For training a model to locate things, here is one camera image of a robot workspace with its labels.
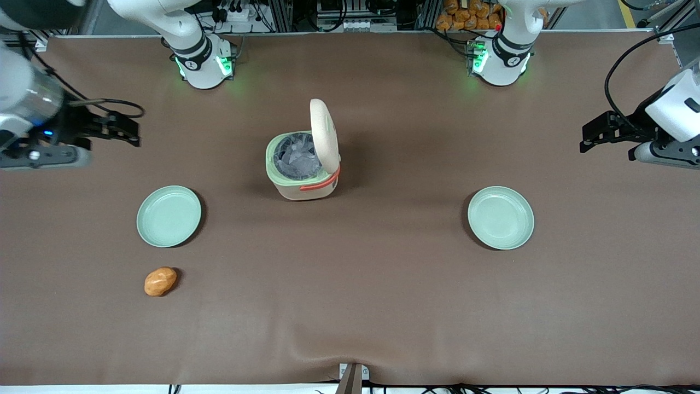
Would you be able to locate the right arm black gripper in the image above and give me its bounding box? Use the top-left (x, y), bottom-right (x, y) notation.
top-left (40, 103), bottom-right (142, 151)

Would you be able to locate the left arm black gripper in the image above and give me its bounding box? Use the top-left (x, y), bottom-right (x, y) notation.
top-left (579, 88), bottom-right (674, 154)

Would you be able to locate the pale green round plate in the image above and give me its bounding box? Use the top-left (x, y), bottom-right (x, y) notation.
top-left (467, 186), bottom-right (535, 251)
top-left (136, 186), bottom-right (202, 248)

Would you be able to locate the orange-brown bread roll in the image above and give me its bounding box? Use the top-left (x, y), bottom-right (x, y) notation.
top-left (144, 266), bottom-right (178, 298)

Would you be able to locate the white power strip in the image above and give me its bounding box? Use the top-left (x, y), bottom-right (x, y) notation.
top-left (215, 0), bottom-right (253, 23)

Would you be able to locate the crumpled clear plastic liner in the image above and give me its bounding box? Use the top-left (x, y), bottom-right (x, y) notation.
top-left (273, 132), bottom-right (323, 181)

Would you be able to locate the bag of orange bread rolls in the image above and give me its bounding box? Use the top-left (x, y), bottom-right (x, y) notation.
top-left (435, 0), bottom-right (504, 32)

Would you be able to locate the grey connector block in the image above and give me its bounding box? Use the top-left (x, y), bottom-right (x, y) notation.
top-left (316, 18), bottom-right (398, 33)

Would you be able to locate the brown table cover cloth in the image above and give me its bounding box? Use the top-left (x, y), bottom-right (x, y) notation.
top-left (0, 30), bottom-right (700, 387)

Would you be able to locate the right arm black gripper cable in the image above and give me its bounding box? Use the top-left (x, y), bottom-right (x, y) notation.
top-left (19, 32), bottom-right (145, 119)

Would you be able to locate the arm black gripper cable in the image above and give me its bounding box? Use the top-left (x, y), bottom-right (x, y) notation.
top-left (604, 24), bottom-right (700, 135)
top-left (19, 32), bottom-right (145, 119)

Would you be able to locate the left arm black gripper cable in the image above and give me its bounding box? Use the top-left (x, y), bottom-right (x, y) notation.
top-left (604, 24), bottom-right (700, 135)

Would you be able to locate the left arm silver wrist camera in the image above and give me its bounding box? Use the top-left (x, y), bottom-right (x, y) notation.
top-left (628, 140), bottom-right (700, 169)

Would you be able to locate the metal table clamp bracket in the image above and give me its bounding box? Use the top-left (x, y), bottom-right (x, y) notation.
top-left (335, 362), bottom-right (371, 394)

